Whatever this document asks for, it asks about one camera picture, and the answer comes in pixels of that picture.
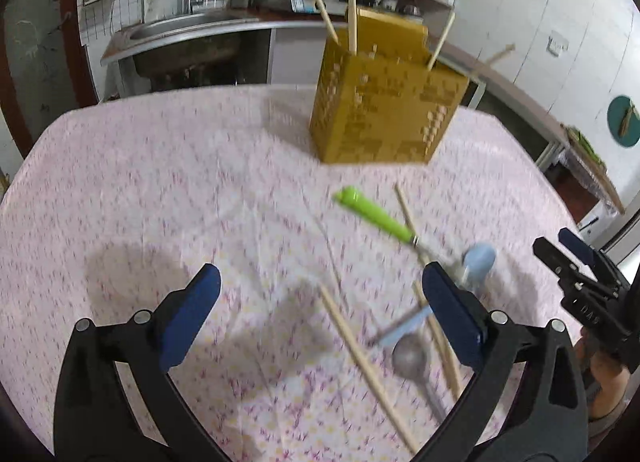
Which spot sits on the steel kitchen sink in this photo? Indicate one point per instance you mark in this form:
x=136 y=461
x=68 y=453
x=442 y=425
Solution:
x=175 y=29

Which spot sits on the brown-framed glass door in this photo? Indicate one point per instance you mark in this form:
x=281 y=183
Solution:
x=45 y=57

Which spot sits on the green round cutting board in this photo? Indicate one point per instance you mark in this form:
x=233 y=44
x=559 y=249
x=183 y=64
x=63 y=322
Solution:
x=622 y=124

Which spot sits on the covered side table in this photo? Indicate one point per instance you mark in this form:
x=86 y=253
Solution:
x=590 y=177

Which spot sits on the blue plastic spoon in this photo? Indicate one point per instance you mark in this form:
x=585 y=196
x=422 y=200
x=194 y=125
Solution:
x=479 y=262

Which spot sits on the grey metal spoon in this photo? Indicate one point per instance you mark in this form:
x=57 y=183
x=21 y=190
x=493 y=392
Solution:
x=412 y=359

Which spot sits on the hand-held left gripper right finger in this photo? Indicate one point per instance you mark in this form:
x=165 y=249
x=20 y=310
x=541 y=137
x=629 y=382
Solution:
x=450 y=317

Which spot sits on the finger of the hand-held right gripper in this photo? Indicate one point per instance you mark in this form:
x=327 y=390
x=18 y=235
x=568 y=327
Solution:
x=557 y=259
x=585 y=247

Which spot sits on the gas stove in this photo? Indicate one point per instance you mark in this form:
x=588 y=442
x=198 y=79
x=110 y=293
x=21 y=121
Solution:
x=300 y=2

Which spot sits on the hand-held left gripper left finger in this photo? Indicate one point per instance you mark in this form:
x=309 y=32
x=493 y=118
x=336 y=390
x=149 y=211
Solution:
x=192 y=312

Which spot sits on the white wall socket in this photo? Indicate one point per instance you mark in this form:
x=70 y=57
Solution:
x=557 y=43

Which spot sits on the green vegetables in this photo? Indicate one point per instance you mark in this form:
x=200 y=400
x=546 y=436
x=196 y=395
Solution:
x=584 y=142

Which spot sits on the person's right hand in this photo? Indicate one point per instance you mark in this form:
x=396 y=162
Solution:
x=607 y=387

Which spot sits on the yellow perforated utensil holder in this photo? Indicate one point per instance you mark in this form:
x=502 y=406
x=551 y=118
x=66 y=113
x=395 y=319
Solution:
x=380 y=107

